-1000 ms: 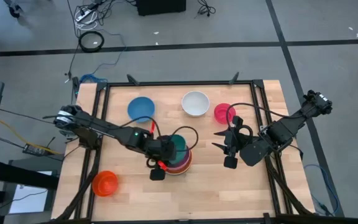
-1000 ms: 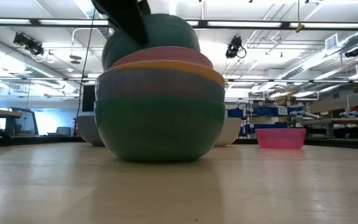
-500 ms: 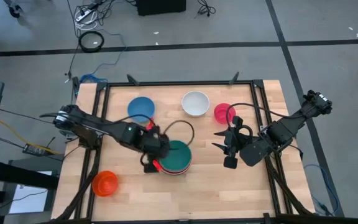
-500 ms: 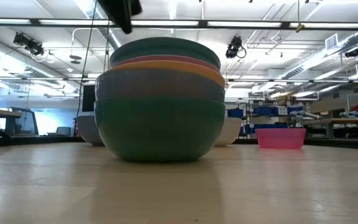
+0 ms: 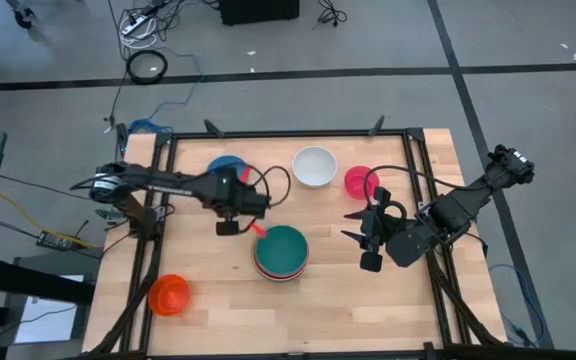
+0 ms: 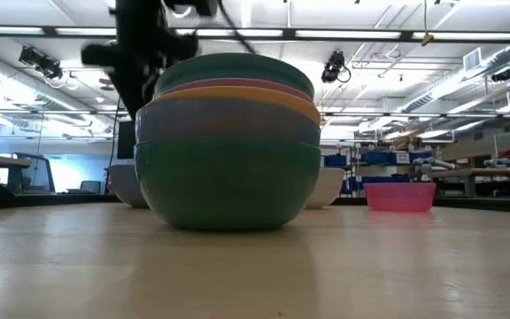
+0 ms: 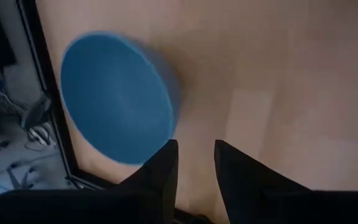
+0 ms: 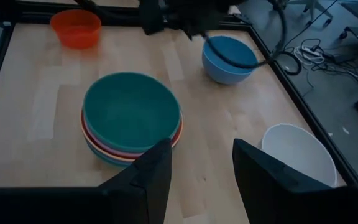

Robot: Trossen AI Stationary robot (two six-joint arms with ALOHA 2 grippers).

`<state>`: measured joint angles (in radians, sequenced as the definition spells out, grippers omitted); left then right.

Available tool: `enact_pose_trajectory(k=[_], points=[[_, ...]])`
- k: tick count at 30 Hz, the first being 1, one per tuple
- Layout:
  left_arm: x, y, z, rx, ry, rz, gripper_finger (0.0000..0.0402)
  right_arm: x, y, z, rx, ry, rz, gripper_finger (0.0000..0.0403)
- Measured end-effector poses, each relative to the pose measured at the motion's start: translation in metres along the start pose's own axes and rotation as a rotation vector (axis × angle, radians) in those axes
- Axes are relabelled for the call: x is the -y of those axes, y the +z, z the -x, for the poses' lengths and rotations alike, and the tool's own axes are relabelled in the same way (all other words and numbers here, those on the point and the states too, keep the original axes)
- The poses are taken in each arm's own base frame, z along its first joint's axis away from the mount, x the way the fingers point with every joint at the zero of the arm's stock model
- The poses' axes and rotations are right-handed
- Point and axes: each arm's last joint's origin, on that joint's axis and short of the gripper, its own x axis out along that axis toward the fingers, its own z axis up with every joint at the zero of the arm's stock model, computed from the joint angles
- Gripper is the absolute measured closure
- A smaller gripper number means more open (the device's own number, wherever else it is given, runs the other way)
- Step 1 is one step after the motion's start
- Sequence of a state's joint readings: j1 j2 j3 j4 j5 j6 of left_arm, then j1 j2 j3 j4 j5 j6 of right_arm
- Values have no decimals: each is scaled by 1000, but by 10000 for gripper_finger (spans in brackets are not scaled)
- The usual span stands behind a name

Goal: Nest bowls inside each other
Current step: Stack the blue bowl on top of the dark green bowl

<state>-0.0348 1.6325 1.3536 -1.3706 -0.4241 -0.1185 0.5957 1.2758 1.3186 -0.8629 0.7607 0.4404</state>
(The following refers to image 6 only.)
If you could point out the red striped bowl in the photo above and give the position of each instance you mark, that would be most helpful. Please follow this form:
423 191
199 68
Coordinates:
328 186

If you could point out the translucent pink plastic bowl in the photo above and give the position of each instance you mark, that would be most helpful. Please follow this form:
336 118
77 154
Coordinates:
399 197

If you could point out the blue storage bin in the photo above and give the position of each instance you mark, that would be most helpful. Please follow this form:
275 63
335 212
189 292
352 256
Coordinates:
335 160
383 157

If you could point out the grey blue bowl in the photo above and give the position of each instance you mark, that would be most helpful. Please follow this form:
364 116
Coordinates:
224 119

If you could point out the LED light bar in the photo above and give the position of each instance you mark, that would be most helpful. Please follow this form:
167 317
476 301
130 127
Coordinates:
414 114
348 33

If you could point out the silver ceiling air duct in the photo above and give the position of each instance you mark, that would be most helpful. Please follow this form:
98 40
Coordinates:
441 91

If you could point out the red pink bowl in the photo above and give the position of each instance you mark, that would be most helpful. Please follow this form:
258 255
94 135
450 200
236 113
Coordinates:
237 83

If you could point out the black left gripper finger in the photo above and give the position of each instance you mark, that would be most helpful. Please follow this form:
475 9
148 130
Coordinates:
137 95

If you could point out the large green bowl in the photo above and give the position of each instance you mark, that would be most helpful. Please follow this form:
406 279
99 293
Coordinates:
226 186

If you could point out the orange bowl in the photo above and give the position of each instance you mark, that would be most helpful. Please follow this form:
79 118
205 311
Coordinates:
246 94

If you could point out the dark green bowl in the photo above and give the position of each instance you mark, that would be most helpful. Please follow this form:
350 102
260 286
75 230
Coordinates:
233 68

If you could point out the grey blue background robot arm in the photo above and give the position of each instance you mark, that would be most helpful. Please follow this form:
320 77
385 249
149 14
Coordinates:
434 163
507 163

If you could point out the light grey bowl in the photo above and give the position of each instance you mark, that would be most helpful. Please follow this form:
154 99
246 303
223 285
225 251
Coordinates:
124 184

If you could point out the white ceiling air unit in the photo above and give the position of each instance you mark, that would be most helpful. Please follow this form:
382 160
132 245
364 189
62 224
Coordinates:
472 59

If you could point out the office chair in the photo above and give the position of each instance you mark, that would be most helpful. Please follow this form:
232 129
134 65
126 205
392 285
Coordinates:
90 187

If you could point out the black computer monitor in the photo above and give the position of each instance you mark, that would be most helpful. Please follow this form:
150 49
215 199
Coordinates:
125 139

